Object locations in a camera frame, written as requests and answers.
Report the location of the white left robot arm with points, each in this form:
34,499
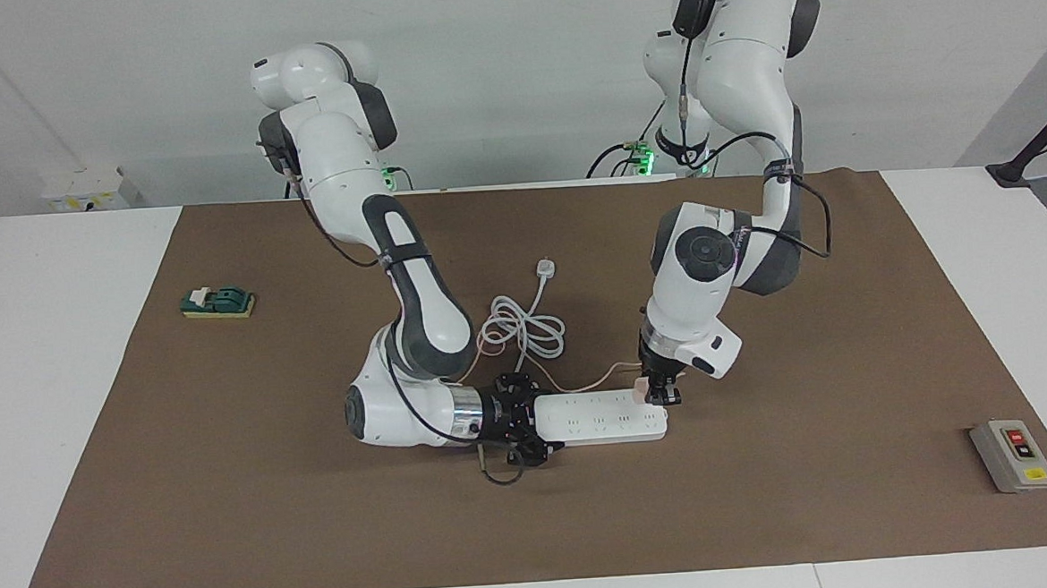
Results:
744,58

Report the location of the white power strip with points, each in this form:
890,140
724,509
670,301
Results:
602,420

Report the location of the black stand with pole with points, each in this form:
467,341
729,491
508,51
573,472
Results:
1014,170

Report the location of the brown paper mat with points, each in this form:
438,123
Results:
229,489

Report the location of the grey push button box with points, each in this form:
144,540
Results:
1014,456

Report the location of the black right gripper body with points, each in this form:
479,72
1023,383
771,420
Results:
505,416

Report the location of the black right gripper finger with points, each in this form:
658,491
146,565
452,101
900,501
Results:
543,452
542,393

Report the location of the pink charger adapter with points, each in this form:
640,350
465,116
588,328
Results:
639,390

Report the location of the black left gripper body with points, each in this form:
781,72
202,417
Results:
660,363

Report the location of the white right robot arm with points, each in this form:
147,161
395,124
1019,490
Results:
337,160

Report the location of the green knife switch yellow base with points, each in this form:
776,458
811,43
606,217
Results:
219,302

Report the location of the white box yellow label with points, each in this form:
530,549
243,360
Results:
79,187

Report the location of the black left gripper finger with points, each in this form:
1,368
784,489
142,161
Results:
653,393
672,395

